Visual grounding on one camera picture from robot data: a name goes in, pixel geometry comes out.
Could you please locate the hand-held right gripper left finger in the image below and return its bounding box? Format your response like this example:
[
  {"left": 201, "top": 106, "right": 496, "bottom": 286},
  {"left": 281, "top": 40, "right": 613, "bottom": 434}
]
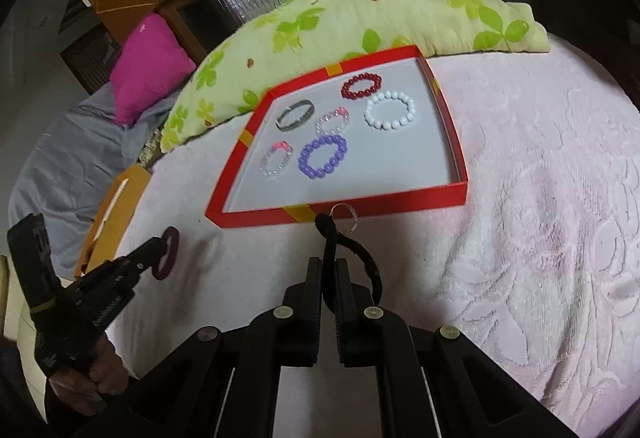
[{"left": 90, "top": 258, "right": 322, "bottom": 438}]

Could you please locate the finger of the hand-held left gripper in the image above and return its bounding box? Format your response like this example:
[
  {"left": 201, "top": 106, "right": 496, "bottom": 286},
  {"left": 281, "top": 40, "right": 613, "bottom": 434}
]
[
  {"left": 131, "top": 258, "right": 164, "bottom": 289},
  {"left": 117, "top": 237, "right": 169, "bottom": 274}
]

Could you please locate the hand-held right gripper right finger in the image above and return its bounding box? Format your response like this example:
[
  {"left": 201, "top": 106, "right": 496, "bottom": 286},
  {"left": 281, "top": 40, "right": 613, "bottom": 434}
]
[{"left": 335, "top": 259, "right": 566, "bottom": 438}]

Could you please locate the maroon hair tie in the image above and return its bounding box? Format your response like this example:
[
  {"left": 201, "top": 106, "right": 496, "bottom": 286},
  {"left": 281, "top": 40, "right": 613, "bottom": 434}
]
[{"left": 150, "top": 226, "right": 181, "bottom": 279}]

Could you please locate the black hair tie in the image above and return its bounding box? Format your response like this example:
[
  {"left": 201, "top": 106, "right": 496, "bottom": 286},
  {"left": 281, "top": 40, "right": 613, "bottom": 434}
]
[{"left": 314, "top": 214, "right": 383, "bottom": 313}]

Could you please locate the purple bead bracelet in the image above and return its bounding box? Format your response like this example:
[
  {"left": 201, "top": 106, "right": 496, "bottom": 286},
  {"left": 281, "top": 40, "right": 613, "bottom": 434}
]
[{"left": 297, "top": 134, "right": 348, "bottom": 179}]

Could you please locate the red shallow box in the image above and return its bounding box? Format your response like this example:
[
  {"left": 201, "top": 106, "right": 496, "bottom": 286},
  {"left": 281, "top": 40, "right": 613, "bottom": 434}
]
[{"left": 205, "top": 45, "right": 469, "bottom": 229}]

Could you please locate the large clear pink bead bracelet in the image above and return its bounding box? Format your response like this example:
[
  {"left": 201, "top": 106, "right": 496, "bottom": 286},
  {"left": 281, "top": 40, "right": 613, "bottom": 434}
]
[{"left": 258, "top": 140, "right": 293, "bottom": 181}]

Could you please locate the white bead bracelet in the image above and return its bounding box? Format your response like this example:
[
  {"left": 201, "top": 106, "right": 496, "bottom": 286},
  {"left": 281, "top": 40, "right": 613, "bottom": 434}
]
[{"left": 363, "top": 89, "right": 417, "bottom": 131}]

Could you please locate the small clear pink bead bracelet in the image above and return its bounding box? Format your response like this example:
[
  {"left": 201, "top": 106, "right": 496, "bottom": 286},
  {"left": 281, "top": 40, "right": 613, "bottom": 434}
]
[{"left": 315, "top": 105, "right": 351, "bottom": 135}]

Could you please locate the person's left hand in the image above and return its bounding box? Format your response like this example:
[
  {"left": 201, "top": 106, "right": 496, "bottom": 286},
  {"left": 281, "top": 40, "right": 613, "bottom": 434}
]
[{"left": 47, "top": 333, "right": 131, "bottom": 414}]

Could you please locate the orange cardboard box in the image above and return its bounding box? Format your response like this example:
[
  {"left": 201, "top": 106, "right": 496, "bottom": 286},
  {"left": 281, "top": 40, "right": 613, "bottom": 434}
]
[{"left": 74, "top": 166, "right": 152, "bottom": 279}]

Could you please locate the cream cushion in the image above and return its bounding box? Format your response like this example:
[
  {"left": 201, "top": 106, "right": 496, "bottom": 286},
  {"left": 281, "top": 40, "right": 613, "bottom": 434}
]
[{"left": 0, "top": 255, "right": 51, "bottom": 399}]

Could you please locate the patterned cloth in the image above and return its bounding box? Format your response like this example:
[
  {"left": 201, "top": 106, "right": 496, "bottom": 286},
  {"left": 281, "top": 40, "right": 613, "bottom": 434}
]
[{"left": 137, "top": 128, "right": 166, "bottom": 163}]

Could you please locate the grey bed sheet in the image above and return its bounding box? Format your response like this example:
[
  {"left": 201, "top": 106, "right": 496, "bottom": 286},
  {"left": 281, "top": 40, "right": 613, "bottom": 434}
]
[{"left": 9, "top": 82, "right": 176, "bottom": 279}]

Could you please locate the magenta pillow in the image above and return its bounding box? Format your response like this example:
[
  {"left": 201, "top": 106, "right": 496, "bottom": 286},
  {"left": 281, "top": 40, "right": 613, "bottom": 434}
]
[{"left": 109, "top": 12, "right": 197, "bottom": 126}]

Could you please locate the dark cabinet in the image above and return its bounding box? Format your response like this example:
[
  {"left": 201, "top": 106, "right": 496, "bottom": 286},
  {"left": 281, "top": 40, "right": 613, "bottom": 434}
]
[{"left": 60, "top": 25, "right": 126, "bottom": 93}]

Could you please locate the pale pink embossed blanket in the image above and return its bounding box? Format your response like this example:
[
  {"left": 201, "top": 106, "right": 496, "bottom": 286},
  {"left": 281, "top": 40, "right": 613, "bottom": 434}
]
[{"left": 75, "top": 30, "right": 640, "bottom": 434}]

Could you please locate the wooden stool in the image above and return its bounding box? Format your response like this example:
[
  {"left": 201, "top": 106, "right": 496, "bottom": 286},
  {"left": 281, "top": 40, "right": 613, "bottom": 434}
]
[{"left": 157, "top": 0, "right": 208, "bottom": 63}]

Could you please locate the green floral pillow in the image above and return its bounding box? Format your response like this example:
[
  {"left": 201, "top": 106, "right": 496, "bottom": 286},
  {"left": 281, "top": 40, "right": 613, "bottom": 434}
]
[{"left": 160, "top": 0, "right": 552, "bottom": 153}]

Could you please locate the clear plastic ring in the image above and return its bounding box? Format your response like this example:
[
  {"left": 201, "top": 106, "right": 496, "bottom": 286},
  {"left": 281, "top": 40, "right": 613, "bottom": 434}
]
[{"left": 327, "top": 203, "right": 360, "bottom": 235}]

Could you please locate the silver metal bracelet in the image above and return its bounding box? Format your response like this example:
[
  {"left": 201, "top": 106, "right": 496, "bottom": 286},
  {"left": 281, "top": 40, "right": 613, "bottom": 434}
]
[{"left": 276, "top": 98, "right": 316, "bottom": 133}]

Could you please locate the dark red bead bracelet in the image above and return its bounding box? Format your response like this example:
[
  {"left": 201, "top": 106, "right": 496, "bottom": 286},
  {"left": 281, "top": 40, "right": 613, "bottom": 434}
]
[{"left": 341, "top": 72, "right": 383, "bottom": 101}]

